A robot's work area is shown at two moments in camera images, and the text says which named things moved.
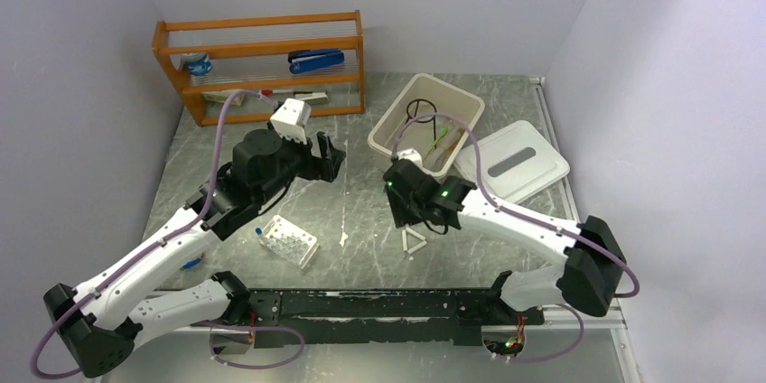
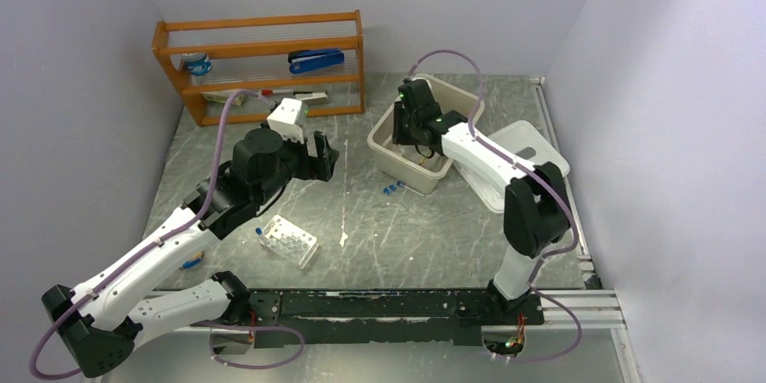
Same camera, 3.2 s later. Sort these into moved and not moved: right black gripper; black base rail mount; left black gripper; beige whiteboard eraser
Moved: right black gripper
Not moved: black base rail mount; beige whiteboard eraser; left black gripper
